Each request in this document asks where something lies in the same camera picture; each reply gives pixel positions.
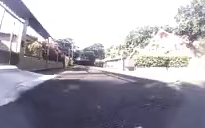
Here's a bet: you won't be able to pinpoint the group of dark trees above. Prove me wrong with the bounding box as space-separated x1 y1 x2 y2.
56 37 106 63

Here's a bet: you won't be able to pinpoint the pole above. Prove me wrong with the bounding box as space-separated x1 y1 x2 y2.
70 42 75 62

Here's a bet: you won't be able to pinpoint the grey asphalt road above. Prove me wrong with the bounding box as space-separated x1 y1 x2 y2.
0 65 205 128

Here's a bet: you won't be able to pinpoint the row of green trees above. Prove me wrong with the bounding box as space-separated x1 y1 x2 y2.
104 24 176 60

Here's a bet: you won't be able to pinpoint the green trimmed hedge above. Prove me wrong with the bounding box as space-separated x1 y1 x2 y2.
133 55 191 69

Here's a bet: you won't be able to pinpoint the pale concrete pavement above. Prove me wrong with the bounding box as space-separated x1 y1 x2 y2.
89 57 205 88

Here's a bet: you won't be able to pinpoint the row of bushes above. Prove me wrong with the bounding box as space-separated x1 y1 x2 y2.
24 39 70 63

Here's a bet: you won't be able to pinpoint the house with pale roof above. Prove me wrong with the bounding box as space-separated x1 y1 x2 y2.
136 29 198 60

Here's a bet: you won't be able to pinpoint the building with canopy roof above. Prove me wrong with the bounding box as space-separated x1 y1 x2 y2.
0 0 53 66

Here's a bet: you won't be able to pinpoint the pale concrete driveway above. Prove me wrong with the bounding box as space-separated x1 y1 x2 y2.
0 64 59 108

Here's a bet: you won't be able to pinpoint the large leafy tree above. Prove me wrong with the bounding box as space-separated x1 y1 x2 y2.
174 0 205 56

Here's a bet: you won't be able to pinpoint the pale garden wall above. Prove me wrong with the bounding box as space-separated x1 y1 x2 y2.
104 57 136 71

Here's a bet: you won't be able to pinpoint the low dark garden wall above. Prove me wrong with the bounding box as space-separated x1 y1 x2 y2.
0 47 65 72

